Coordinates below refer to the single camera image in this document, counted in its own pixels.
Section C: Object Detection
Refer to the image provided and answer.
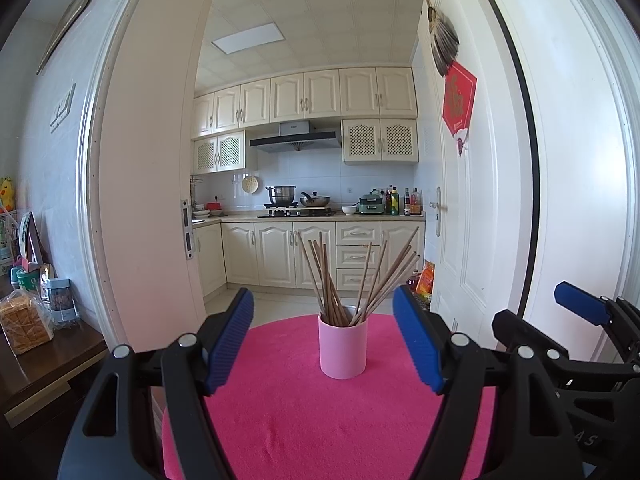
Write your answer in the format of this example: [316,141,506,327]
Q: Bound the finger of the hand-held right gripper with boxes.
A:
[492,310,640,387]
[554,281,640,361]

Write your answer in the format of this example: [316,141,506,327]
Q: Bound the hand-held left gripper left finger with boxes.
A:
[57,287,256,480]

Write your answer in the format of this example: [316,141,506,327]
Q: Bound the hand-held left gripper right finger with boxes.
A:
[392,285,583,480]

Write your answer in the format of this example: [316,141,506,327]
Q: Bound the pink cylindrical cup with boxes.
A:
[318,312,369,380]

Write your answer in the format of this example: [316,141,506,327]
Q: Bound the bundle of wooden chopsticks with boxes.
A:
[296,226,422,327]

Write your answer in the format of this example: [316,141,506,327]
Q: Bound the orange snack bag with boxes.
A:
[416,260,437,296]

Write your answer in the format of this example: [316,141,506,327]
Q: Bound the cream base kitchen cabinets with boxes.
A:
[192,215,427,298]

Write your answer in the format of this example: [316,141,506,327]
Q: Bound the pink round tablecloth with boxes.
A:
[161,312,497,480]

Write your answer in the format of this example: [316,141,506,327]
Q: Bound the metal door latch plate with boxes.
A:
[181,199,196,261]

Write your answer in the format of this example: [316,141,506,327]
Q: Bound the green electric cooker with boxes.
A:
[357,192,386,216]

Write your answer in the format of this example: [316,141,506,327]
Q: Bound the black gas stove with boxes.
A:
[257,203,338,218]

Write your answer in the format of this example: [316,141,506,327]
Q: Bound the stainless steel pot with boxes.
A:
[265,185,298,207]

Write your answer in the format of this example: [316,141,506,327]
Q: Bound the clear jar with blue lid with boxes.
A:
[42,277,78,322]

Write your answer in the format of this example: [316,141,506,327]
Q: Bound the dark wooden sideboard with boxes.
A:
[0,270,108,426]

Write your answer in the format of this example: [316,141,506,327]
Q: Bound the bagged sliced bread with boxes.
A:
[0,290,55,356]

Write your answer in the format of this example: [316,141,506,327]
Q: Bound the black range hood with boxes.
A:
[249,121,343,153]

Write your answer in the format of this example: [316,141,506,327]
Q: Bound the green tin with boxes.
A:
[11,266,41,293]

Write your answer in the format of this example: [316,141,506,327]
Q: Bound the red diamond door decoration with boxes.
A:
[442,60,478,153]

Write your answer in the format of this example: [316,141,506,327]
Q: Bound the grey feather fan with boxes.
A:
[425,0,461,78]

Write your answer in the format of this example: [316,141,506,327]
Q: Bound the square ceiling light panel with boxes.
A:
[211,35,287,54]

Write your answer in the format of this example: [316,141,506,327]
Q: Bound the metal door handle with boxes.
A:
[429,187,446,238]

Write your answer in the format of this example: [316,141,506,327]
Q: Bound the cream lattice-door wall cabinet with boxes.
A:
[342,118,420,163]
[193,131,247,175]

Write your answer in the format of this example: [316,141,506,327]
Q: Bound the standing picture frame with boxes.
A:
[17,211,43,266]

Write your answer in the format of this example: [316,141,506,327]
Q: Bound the cream upper wall cabinets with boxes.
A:
[191,66,418,140]

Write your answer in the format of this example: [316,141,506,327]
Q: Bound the white wall plaque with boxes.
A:
[49,82,77,134]

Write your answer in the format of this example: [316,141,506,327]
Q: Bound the framed wall picture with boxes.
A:
[37,0,118,76]

